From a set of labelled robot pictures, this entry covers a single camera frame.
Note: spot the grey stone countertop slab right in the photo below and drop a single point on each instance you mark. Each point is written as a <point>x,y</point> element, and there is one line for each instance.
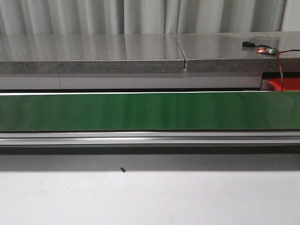
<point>224,52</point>

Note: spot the grey stone countertop slab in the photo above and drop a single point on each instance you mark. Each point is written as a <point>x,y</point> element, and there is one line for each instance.
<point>224,52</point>
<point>90,54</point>

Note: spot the black usb plug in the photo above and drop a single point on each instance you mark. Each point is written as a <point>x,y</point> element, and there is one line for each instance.
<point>247,44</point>

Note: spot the green conveyor belt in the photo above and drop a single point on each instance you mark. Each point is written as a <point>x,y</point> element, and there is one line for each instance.
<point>151,111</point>

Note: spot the small green circuit board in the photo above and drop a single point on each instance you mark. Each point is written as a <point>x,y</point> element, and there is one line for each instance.
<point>266,50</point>

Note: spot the red plastic bin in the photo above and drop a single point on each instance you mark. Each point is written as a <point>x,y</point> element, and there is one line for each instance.
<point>289,84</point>

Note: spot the grey stone countertop slab left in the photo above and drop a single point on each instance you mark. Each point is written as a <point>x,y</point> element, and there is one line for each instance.
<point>90,54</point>

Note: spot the white pleated curtain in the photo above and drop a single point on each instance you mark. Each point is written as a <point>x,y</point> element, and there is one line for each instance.
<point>147,16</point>

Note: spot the aluminium conveyor side rail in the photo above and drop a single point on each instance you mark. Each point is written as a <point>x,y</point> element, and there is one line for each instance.
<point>149,137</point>

